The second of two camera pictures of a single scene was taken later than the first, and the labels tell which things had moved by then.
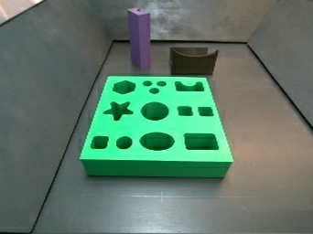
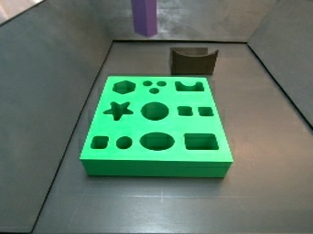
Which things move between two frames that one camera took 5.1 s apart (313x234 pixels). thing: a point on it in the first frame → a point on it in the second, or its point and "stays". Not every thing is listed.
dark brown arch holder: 191,60 stays
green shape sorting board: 156,129 stays
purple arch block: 139,37 → 144,15
